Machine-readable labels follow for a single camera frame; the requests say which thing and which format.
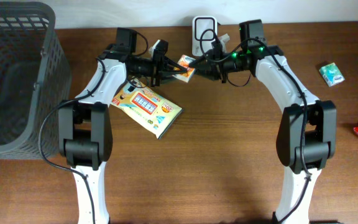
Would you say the white barcode scanner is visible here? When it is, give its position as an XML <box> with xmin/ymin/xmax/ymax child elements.
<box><xmin>192</xmin><ymin>16</ymin><xmax>218</xmax><ymax>57</ymax></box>

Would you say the green tissue pack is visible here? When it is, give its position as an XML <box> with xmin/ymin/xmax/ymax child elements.
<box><xmin>319</xmin><ymin>63</ymin><xmax>345</xmax><ymax>87</ymax></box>

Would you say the dark grey plastic basket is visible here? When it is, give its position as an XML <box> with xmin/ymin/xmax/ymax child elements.
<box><xmin>0</xmin><ymin>1</ymin><xmax>71</xmax><ymax>159</ymax></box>

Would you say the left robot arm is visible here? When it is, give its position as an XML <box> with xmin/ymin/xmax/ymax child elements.
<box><xmin>58</xmin><ymin>27</ymin><xmax>186</xmax><ymax>223</ymax></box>

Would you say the orange tissue pack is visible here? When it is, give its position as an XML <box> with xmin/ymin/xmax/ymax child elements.
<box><xmin>172</xmin><ymin>54</ymin><xmax>197</xmax><ymax>83</ymax></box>

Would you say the right black cable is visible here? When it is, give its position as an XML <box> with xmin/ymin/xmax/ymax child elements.
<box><xmin>199</xmin><ymin>28</ymin><xmax>312</xmax><ymax>224</ymax></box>

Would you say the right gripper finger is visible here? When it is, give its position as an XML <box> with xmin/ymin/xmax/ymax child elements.
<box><xmin>195</xmin><ymin>69</ymin><xmax>212</xmax><ymax>80</ymax></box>
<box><xmin>189</xmin><ymin>56</ymin><xmax>211</xmax><ymax>68</ymax></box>

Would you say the yellow snack bag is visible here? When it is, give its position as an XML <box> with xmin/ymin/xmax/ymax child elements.
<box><xmin>111</xmin><ymin>78</ymin><xmax>183</xmax><ymax>139</ymax></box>

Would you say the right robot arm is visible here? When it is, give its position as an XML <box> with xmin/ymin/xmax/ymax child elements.
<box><xmin>190</xmin><ymin>16</ymin><xmax>337</xmax><ymax>223</ymax></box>

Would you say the left black cable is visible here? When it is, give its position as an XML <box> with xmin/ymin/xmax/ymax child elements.
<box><xmin>38</xmin><ymin>29</ymin><xmax>150</xmax><ymax>224</ymax></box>

